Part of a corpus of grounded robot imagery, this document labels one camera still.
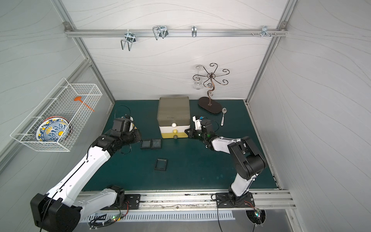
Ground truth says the brown metal jewelry stand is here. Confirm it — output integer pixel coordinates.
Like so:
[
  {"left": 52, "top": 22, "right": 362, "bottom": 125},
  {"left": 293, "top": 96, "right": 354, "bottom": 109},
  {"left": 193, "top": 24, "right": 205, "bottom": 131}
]
[{"left": 198, "top": 63, "right": 230, "bottom": 115}]

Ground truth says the white vent strip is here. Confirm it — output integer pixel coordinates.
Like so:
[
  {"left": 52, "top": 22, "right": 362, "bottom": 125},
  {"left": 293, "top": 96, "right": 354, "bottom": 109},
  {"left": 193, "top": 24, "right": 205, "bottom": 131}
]
[{"left": 83, "top": 210, "right": 235, "bottom": 223}]

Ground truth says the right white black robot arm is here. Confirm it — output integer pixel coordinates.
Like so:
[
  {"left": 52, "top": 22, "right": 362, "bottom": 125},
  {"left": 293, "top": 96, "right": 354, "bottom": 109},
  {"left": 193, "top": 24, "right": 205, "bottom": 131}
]
[{"left": 185, "top": 129, "right": 268, "bottom": 198}]

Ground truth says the three-tier drawer cabinet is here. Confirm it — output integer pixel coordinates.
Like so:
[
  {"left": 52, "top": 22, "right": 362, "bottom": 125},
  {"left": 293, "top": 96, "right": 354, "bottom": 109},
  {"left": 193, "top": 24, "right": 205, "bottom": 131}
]
[{"left": 157, "top": 97, "right": 190, "bottom": 139}]

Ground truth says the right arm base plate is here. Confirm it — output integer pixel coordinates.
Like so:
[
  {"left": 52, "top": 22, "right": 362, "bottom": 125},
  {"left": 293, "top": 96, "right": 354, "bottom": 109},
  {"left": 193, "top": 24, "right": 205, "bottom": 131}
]
[{"left": 212, "top": 191, "right": 255, "bottom": 208}]

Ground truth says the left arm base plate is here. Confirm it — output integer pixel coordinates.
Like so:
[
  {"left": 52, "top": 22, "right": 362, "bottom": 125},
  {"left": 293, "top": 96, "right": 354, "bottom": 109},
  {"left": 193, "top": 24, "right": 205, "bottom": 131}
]
[{"left": 115, "top": 193, "right": 141, "bottom": 210}]

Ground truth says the black brooch box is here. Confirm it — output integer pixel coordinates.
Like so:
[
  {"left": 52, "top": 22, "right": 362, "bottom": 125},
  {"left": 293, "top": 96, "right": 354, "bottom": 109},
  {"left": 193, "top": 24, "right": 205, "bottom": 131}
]
[
  {"left": 141, "top": 139, "right": 152, "bottom": 149},
  {"left": 151, "top": 139, "right": 162, "bottom": 149},
  {"left": 154, "top": 158, "right": 168, "bottom": 171}
]

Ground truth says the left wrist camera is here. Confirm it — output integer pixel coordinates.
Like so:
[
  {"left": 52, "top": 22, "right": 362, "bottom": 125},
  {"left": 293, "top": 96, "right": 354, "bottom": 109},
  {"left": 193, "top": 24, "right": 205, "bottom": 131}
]
[{"left": 112, "top": 117, "right": 133, "bottom": 133}]

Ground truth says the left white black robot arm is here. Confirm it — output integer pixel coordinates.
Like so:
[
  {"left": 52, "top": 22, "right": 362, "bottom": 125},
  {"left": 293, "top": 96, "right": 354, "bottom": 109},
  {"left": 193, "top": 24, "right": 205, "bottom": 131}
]
[{"left": 31, "top": 128, "right": 141, "bottom": 232}]

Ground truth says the blue yellow patterned plate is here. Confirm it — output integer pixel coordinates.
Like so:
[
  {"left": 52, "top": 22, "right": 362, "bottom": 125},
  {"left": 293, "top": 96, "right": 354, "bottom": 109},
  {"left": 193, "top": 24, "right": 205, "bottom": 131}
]
[{"left": 36, "top": 117, "right": 70, "bottom": 142}]

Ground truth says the aluminium top rail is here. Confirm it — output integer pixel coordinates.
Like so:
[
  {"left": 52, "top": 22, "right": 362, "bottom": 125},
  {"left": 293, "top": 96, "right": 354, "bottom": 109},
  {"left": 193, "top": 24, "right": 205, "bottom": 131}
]
[{"left": 65, "top": 28, "right": 288, "bottom": 38}]

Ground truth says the metal single hook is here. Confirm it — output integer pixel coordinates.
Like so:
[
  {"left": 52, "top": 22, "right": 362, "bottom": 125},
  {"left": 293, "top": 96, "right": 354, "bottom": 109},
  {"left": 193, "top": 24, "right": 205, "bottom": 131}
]
[{"left": 191, "top": 26, "right": 197, "bottom": 38}]

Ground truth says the hello kitty metal spoon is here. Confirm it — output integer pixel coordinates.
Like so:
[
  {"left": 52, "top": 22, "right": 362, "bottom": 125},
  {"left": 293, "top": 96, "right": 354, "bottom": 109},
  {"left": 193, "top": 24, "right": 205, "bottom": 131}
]
[{"left": 220, "top": 107, "right": 227, "bottom": 126}]

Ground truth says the clear wine glass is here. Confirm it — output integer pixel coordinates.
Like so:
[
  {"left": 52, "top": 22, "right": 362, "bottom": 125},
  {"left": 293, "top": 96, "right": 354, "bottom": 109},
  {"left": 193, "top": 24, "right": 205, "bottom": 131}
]
[{"left": 192, "top": 65, "right": 203, "bottom": 90}]

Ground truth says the orange plastic spoon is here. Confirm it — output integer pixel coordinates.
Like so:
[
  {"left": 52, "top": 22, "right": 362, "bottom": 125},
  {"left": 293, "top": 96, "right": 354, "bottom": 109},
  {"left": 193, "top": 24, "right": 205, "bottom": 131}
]
[{"left": 74, "top": 96, "right": 95, "bottom": 112}]

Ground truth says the metal double hook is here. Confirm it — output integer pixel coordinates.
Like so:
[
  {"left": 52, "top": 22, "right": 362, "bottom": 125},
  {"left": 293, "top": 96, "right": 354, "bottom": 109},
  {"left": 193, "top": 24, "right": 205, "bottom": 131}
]
[
  {"left": 120, "top": 30, "right": 136, "bottom": 51},
  {"left": 152, "top": 26, "right": 169, "bottom": 40}
]

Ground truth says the white wire basket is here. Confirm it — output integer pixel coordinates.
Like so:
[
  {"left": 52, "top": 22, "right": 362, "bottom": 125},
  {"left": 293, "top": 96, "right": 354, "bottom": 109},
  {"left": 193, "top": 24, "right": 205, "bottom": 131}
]
[{"left": 10, "top": 78, "right": 102, "bottom": 152}]

